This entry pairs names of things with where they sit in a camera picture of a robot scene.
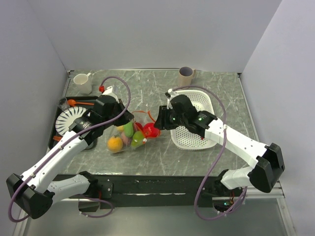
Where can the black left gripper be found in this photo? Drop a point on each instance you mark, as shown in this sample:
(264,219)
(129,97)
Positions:
(126,116)

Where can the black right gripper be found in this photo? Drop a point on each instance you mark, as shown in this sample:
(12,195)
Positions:
(162,122)

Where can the red apple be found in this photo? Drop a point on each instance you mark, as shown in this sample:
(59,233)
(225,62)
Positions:
(150,131)

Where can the green pear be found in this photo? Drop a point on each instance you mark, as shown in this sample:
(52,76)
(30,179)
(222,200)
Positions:
(137,139)

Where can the clear zip top bag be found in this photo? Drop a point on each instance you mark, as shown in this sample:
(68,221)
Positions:
(142,117)

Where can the orange peach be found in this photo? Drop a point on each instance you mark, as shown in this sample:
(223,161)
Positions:
(115,144)

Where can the purple onion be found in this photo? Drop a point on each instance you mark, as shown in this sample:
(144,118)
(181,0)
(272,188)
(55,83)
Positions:
(126,140)

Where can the dark red wrinkled fruit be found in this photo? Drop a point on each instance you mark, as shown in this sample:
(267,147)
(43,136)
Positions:
(138,126)

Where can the green bitter gourd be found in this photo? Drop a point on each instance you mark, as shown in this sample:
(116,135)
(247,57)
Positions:
(128,129)

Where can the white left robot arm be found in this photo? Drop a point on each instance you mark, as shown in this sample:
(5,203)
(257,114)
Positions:
(35,190)

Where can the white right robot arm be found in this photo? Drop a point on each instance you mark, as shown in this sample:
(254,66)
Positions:
(265,162)

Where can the white perforated plastic basket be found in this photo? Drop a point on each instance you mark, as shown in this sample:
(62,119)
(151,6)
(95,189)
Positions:
(180,136)

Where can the orange plastic spoon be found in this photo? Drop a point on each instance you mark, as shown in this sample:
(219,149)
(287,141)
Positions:
(73,102)

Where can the white mug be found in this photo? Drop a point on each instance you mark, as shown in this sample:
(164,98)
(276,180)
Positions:
(83,83)

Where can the striped white plate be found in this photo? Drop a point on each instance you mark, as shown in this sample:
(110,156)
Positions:
(66,118)

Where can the clear plastic cup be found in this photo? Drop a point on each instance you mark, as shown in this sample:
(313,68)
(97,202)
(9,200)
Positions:
(63,104)

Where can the beige mug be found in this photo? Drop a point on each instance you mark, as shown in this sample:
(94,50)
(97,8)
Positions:
(185,77)

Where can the orange fork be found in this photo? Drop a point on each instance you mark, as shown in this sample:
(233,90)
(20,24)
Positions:
(57,138)

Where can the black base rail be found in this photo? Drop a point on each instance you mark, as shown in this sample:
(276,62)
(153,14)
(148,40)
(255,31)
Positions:
(145,191)

